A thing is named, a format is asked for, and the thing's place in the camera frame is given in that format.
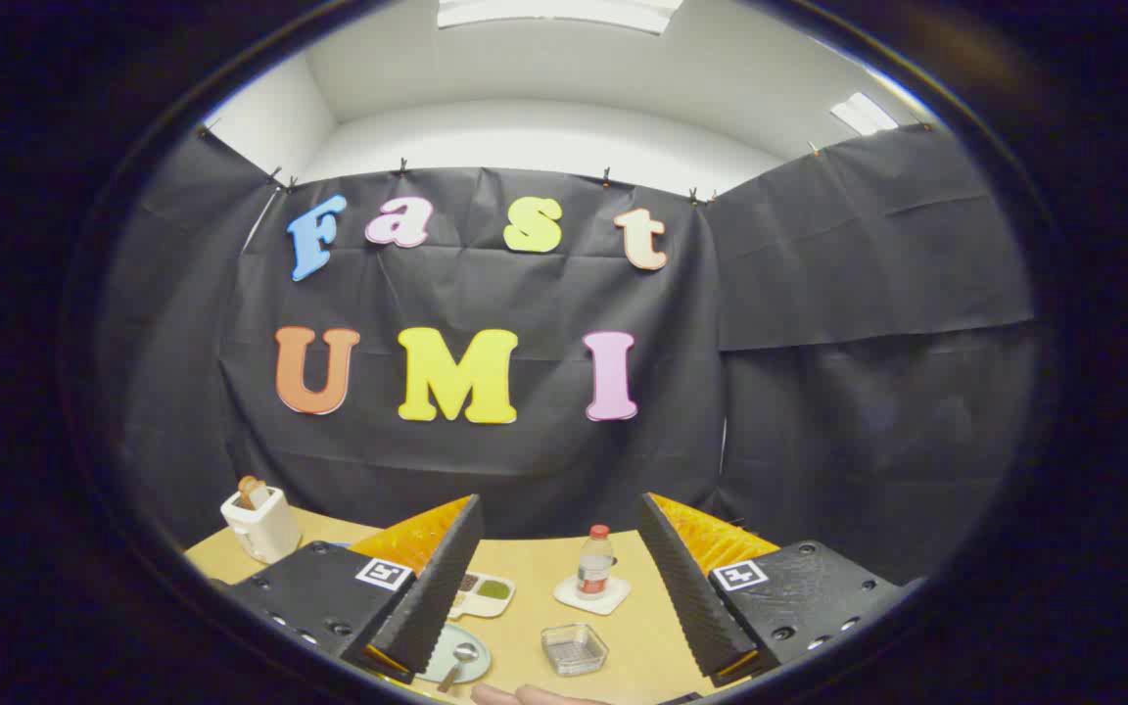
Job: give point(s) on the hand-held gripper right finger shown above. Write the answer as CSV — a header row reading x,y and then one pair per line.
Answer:
x,y
686,597

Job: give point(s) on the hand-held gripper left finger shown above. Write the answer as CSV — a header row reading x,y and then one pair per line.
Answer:
x,y
442,587

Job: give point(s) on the white divided snack tray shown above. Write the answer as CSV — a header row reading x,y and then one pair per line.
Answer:
x,y
491,592

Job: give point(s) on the pale green round plate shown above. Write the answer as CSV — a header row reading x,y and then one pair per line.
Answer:
x,y
478,666

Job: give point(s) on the clear plastic water bottle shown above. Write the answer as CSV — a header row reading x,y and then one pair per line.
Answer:
x,y
594,573

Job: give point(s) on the white square coaster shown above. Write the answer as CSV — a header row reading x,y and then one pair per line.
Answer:
x,y
569,592

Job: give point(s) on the white toaster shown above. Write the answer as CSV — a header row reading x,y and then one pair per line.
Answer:
x,y
265,529

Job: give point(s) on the toasted bread slice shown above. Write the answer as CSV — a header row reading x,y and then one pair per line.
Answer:
x,y
251,490

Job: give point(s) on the small ceiling light panel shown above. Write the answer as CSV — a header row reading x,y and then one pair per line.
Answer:
x,y
863,115

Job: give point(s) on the large ceiling light panel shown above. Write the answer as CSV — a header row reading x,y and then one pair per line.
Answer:
x,y
564,15

